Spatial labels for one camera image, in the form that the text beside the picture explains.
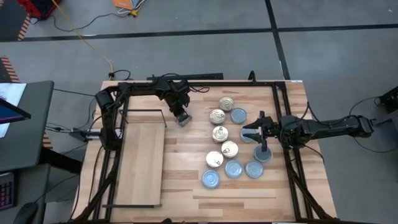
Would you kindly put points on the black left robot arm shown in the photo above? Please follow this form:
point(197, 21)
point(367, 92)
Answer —
point(104, 102)

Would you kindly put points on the black aluminium table frame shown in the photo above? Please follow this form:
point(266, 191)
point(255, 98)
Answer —
point(217, 83)

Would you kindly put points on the dark grey desk top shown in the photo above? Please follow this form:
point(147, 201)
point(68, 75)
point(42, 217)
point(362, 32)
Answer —
point(31, 140)

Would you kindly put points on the hazard striped floor mat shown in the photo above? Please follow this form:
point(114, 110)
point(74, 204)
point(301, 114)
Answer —
point(12, 21)
point(7, 67)
point(47, 141)

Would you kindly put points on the black metal shelf frame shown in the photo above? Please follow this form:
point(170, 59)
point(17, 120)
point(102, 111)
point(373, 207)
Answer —
point(130, 206)

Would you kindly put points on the mid grey desk top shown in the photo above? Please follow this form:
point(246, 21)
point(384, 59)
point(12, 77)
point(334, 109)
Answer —
point(31, 186)

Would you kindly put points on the monitor with blue screen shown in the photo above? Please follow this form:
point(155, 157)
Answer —
point(9, 113)

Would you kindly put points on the orange box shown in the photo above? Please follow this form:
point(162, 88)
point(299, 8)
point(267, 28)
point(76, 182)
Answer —
point(122, 3)

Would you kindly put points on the grey metal clamp bracket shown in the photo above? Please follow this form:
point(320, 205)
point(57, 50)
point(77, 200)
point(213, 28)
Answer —
point(84, 134)

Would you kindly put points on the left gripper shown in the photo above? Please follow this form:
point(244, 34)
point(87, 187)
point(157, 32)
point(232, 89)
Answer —
point(178, 96)

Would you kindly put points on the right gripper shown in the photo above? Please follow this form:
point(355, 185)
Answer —
point(272, 127)

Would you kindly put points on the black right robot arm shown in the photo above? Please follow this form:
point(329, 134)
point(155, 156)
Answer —
point(326, 127)

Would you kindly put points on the black equipment stand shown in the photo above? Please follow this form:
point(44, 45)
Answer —
point(390, 99)

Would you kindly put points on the wooden shelf board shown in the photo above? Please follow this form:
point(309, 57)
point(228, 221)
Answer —
point(140, 171)

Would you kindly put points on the black flat bar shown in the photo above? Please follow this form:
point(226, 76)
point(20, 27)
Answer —
point(186, 76)

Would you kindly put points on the white paper sheet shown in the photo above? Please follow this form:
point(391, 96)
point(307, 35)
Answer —
point(12, 91)

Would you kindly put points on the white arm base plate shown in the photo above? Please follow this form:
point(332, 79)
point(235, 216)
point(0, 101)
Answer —
point(119, 133)

